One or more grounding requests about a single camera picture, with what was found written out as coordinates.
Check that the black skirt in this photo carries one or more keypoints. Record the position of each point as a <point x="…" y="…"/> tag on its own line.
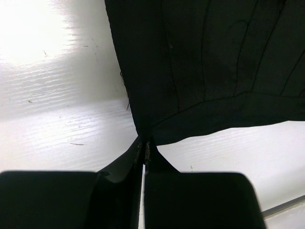
<point x="195" y="67"/>

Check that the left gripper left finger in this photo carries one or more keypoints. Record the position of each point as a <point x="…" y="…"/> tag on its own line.
<point x="107" y="199"/>

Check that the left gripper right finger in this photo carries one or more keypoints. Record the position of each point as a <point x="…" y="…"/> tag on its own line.
<point x="210" y="200"/>

